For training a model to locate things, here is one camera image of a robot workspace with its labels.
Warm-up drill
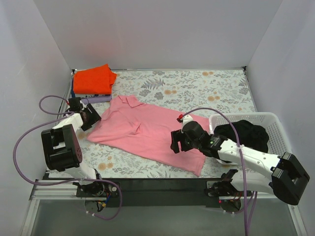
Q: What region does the pink polo shirt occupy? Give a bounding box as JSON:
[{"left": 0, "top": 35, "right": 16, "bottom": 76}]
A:
[{"left": 87, "top": 95, "right": 206, "bottom": 176}]

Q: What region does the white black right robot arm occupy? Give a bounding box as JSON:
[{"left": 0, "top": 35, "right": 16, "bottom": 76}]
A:
[{"left": 170, "top": 121, "right": 310, "bottom": 206}]

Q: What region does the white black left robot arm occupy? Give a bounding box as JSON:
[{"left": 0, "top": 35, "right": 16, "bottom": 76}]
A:
[{"left": 41, "top": 97, "right": 105, "bottom": 197}]

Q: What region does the folded lavender shirt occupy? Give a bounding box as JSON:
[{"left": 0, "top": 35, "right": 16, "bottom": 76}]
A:
[{"left": 81, "top": 95, "right": 112, "bottom": 104}]

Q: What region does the folded orange shirt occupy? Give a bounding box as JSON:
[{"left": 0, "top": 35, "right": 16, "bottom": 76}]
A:
[{"left": 73, "top": 64, "right": 117, "bottom": 94}]

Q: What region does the floral patterned table mat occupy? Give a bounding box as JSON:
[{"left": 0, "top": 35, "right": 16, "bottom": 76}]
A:
[{"left": 77, "top": 70, "right": 256, "bottom": 178}]

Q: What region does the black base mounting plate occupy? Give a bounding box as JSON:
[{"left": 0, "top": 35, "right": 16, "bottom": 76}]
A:
[{"left": 76, "top": 177, "right": 253, "bottom": 208}]

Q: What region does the black shirt in basket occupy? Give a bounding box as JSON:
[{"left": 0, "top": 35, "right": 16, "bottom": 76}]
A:
[{"left": 214, "top": 120, "right": 269, "bottom": 153}]

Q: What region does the white plastic laundry basket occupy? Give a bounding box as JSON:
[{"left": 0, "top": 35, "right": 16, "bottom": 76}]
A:
[{"left": 209, "top": 112, "right": 294, "bottom": 164}]

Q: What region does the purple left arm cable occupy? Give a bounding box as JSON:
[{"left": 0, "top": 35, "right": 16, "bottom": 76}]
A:
[{"left": 12, "top": 95, "right": 123, "bottom": 221}]

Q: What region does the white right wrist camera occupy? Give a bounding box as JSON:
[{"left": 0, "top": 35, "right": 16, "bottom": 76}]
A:
[{"left": 177, "top": 114, "right": 193, "bottom": 126}]

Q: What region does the aluminium front frame rail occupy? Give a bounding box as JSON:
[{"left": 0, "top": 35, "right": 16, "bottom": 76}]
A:
[{"left": 21, "top": 178, "right": 308, "bottom": 236}]

